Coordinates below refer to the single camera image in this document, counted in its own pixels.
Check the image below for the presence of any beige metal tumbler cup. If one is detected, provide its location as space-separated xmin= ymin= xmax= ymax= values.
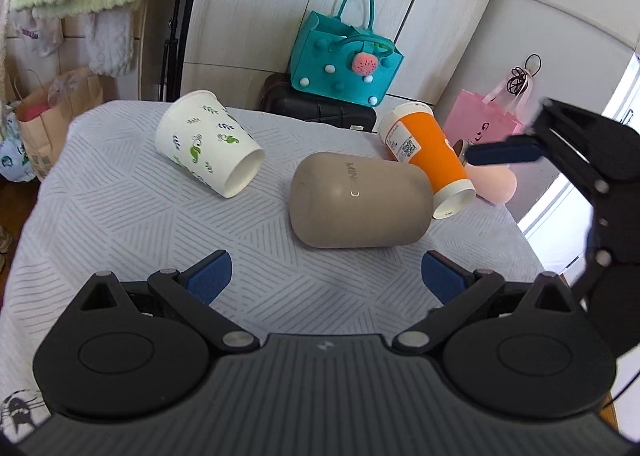
xmin=288 ymin=152 xmax=434 ymax=249

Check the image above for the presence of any teal felt handbag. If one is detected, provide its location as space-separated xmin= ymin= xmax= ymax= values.
xmin=288 ymin=0 xmax=404 ymax=108

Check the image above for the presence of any pink paper gift bag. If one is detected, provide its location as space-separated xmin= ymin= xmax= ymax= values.
xmin=444 ymin=66 xmax=534 ymax=143

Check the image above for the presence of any white patterned tablecloth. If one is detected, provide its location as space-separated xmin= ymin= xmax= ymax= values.
xmin=1 ymin=101 xmax=541 ymax=440

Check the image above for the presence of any white leaf-print paper cup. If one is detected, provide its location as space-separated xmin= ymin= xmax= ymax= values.
xmin=155 ymin=90 xmax=265 ymax=198

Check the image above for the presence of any orange paper cup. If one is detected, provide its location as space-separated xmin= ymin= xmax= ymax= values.
xmin=378 ymin=102 xmax=476 ymax=219

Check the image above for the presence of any black hard case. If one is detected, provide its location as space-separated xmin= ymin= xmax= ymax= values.
xmin=259 ymin=73 xmax=376 ymax=132

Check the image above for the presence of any brown paper shopping bag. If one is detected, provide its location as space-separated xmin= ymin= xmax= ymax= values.
xmin=14 ymin=66 xmax=104 ymax=181

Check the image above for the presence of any blue white patterned bag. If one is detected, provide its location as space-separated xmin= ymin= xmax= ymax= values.
xmin=0 ymin=112 xmax=36 ymax=183

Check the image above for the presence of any black metal clothes rack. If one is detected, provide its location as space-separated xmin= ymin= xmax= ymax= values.
xmin=158 ymin=0 xmax=194 ymax=102

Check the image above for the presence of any pink plastic cup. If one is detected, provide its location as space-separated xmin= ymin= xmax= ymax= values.
xmin=454 ymin=139 xmax=518 ymax=205

